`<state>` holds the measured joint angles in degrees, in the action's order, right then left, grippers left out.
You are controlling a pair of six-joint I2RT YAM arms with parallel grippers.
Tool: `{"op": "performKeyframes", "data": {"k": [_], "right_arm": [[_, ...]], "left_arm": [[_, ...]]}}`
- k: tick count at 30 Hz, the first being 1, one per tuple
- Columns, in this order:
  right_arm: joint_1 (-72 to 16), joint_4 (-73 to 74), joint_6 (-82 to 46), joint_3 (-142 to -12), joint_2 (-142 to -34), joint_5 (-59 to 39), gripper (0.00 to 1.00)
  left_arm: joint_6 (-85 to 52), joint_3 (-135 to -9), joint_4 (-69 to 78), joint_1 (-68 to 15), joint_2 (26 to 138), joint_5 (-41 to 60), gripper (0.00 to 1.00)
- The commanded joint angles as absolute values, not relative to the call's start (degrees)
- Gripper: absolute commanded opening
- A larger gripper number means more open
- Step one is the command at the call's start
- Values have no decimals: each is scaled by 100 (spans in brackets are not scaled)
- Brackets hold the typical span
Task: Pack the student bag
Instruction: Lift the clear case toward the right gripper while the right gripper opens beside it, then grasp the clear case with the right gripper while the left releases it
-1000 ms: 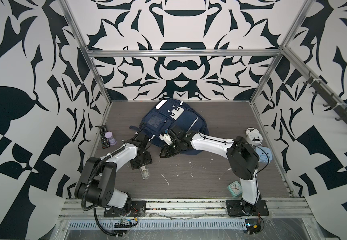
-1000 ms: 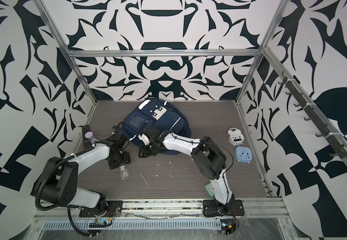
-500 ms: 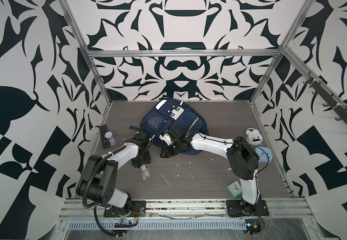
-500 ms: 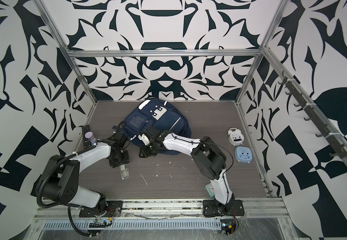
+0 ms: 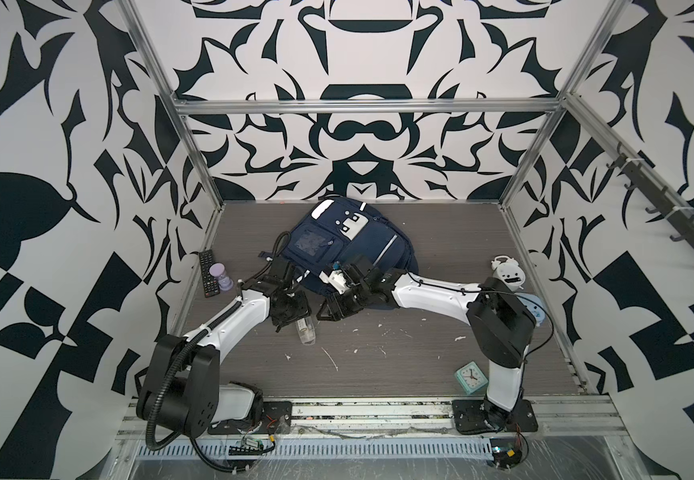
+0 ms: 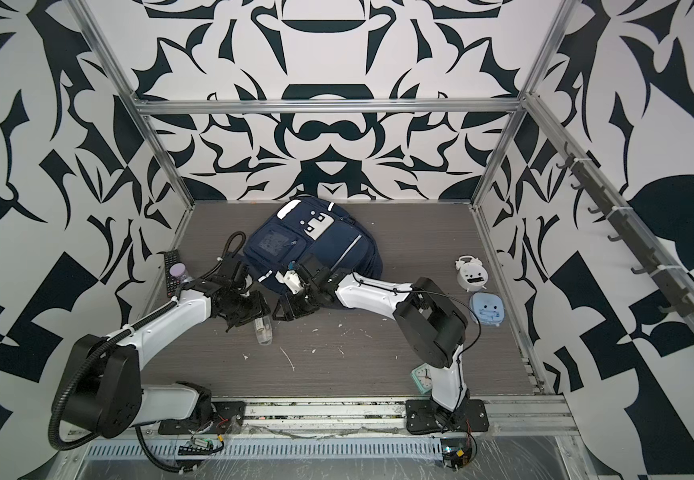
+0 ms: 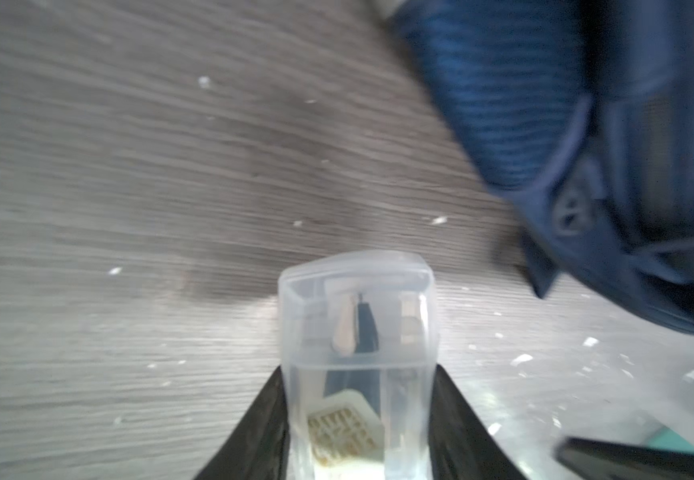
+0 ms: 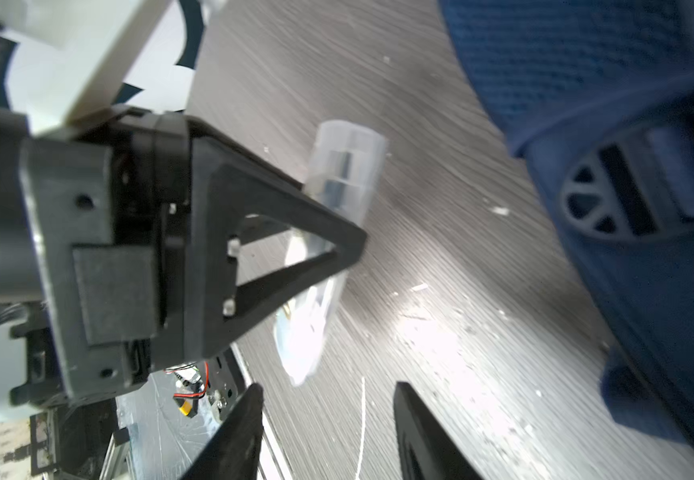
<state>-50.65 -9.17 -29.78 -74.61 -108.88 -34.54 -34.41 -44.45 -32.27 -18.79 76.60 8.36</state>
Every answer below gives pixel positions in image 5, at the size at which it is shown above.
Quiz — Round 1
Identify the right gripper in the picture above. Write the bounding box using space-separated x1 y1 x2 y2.
313 285 373 322

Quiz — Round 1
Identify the clear plastic pen box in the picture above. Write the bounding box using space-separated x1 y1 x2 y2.
296 316 317 345

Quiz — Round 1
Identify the navy blue student backpack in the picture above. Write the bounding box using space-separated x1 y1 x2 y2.
282 195 419 297

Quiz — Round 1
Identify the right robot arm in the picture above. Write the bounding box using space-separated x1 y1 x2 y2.
317 255 536 417

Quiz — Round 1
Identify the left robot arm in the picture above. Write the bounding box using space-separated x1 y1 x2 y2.
136 257 311 451

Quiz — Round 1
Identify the small purple bottle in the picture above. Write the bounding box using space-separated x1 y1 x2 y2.
209 263 234 292

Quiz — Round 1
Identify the black remote control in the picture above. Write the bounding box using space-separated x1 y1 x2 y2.
198 249 220 298

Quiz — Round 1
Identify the green square alarm clock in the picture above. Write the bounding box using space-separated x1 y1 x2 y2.
454 361 488 395

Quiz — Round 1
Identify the light blue small case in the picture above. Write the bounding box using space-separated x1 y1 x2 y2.
518 293 547 327

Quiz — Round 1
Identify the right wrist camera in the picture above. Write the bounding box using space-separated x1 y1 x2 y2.
319 269 351 295

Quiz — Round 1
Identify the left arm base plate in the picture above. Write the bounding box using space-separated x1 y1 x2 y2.
208 401 293 435

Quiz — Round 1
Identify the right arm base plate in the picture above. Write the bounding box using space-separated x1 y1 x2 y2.
451 399 539 435

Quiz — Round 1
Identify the black corrugated cable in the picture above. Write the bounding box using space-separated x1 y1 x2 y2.
144 341 276 475

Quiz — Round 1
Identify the aluminium frame rail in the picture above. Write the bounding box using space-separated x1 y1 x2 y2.
115 394 630 439

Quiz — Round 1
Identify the wall hook rail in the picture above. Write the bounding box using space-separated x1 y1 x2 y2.
607 141 694 251

